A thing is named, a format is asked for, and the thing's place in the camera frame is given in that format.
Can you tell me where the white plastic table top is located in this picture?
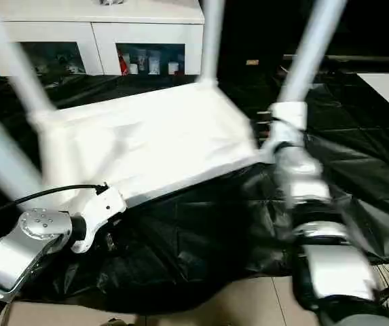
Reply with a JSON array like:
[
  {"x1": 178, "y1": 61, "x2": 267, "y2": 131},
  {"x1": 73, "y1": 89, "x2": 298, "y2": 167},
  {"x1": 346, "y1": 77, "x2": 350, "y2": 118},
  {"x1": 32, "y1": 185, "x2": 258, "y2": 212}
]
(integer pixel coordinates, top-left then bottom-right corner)
[{"x1": 31, "y1": 78, "x2": 271, "y2": 213}]

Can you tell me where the tall clear bottle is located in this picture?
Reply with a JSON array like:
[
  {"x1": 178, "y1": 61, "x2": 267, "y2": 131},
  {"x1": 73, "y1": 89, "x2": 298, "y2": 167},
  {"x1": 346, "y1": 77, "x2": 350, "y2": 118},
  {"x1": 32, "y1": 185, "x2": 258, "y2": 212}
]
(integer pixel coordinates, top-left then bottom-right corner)
[{"x1": 148, "y1": 52, "x2": 160, "y2": 75}]

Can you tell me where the black plastic mat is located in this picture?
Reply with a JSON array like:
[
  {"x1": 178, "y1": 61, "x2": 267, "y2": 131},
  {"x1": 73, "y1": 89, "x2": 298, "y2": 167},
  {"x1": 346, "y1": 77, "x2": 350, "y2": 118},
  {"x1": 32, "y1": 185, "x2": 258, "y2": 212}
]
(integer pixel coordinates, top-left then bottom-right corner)
[{"x1": 0, "y1": 67, "x2": 389, "y2": 313}]

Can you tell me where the white cabinet with glass doors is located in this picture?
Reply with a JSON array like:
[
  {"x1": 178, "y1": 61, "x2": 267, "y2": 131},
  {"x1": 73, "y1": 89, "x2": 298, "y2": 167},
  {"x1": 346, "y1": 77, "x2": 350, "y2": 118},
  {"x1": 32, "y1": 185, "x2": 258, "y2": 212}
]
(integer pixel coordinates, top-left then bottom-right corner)
[{"x1": 0, "y1": 0, "x2": 205, "y2": 77}]

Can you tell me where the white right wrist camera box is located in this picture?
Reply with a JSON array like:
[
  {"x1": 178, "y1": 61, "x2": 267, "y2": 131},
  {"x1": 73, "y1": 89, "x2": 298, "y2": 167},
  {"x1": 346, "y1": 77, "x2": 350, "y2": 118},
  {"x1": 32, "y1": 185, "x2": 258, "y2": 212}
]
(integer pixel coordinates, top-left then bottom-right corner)
[{"x1": 262, "y1": 102, "x2": 310, "y2": 156}]

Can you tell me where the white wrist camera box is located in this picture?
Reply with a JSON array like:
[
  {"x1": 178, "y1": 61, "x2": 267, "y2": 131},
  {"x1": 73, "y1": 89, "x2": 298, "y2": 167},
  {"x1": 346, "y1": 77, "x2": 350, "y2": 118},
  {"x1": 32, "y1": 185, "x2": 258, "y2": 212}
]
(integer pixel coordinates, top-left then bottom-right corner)
[
  {"x1": 69, "y1": 187, "x2": 128, "y2": 255},
  {"x1": 262, "y1": 102, "x2": 310, "y2": 156}
]

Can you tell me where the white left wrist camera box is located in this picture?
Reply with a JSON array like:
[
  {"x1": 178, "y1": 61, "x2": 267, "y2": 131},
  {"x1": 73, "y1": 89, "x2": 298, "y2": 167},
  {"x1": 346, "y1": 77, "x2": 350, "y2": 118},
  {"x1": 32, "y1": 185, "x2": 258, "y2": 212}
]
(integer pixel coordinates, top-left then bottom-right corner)
[{"x1": 69, "y1": 187, "x2": 128, "y2": 255}]

